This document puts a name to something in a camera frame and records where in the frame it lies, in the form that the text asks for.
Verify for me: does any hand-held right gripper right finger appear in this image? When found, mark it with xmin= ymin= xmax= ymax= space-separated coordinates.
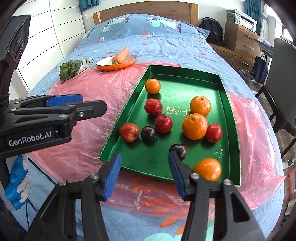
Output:
xmin=168 ymin=151 xmax=266 ymax=241

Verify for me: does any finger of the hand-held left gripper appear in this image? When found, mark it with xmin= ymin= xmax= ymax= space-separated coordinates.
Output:
xmin=10 ymin=94 xmax=83 ymax=109
xmin=9 ymin=100 xmax=107 ymax=139

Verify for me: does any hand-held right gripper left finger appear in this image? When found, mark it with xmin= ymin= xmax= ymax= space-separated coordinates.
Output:
xmin=28 ymin=152 xmax=122 ymax=241

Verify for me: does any dark purple plum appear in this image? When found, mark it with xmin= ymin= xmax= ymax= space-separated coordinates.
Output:
xmin=141 ymin=126 xmax=158 ymax=143
xmin=169 ymin=143 xmax=187 ymax=161

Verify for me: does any small red apple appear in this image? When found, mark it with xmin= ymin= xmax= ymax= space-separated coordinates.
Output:
xmin=144 ymin=98 xmax=163 ymax=115
xmin=154 ymin=114 xmax=173 ymax=133
xmin=205 ymin=123 xmax=222 ymax=143
xmin=119 ymin=123 xmax=140 ymax=142

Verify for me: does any large orange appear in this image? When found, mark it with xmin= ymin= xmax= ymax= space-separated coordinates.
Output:
xmin=182 ymin=113 xmax=208 ymax=140

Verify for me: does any green rectangular tray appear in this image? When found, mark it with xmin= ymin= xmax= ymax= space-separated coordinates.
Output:
xmin=99 ymin=65 xmax=241 ymax=188

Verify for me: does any person's left forearm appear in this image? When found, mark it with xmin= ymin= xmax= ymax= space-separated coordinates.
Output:
xmin=0 ymin=199 xmax=26 ymax=241

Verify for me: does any person's left hand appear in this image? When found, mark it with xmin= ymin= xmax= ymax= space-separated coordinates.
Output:
xmin=5 ymin=154 xmax=31 ymax=209

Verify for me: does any pink plastic sheet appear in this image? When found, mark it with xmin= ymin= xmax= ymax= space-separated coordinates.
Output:
xmin=29 ymin=61 xmax=287 ymax=214

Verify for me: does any whole green bok choy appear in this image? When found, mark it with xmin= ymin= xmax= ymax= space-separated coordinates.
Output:
xmin=59 ymin=60 xmax=82 ymax=81

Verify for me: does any patterned white plate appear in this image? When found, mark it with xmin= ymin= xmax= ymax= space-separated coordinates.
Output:
xmin=63 ymin=58 xmax=94 ymax=80

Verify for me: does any orange oval dish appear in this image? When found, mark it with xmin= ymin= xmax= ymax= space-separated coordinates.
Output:
xmin=96 ymin=55 xmax=137 ymax=71

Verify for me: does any carrot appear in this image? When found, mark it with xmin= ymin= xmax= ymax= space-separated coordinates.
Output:
xmin=112 ymin=47 xmax=129 ymax=65

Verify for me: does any white wardrobe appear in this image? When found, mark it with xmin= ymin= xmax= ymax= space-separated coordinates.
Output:
xmin=14 ymin=0 xmax=86 ymax=93

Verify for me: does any teal curtain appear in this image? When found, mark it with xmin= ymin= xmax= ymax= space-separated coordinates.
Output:
xmin=244 ymin=0 xmax=269 ymax=35
xmin=79 ymin=0 xmax=100 ymax=12

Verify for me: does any wooden headboard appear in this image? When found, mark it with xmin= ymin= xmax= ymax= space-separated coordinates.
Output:
xmin=92 ymin=3 xmax=199 ymax=27

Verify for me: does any mesh waste basket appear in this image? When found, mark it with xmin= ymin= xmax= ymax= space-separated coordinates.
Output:
xmin=238 ymin=69 xmax=255 ymax=87

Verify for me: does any dark blue bag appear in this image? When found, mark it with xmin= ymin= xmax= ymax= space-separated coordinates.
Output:
xmin=251 ymin=54 xmax=270 ymax=84

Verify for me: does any black backpack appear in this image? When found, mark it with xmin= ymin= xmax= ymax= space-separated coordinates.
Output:
xmin=199 ymin=17 xmax=224 ymax=45

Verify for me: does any wooden dresser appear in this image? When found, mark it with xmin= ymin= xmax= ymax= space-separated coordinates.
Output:
xmin=224 ymin=22 xmax=262 ymax=72

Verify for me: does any grey office chair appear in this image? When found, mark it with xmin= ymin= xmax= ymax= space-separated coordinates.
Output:
xmin=255 ymin=37 xmax=296 ymax=160

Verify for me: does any desk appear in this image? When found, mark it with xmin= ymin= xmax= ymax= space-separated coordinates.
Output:
xmin=254 ymin=35 xmax=275 ymax=56

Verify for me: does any white printer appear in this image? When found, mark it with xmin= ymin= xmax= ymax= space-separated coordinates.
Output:
xmin=236 ymin=11 xmax=258 ymax=32

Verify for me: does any window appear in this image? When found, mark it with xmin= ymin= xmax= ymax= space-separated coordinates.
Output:
xmin=266 ymin=5 xmax=294 ymax=44

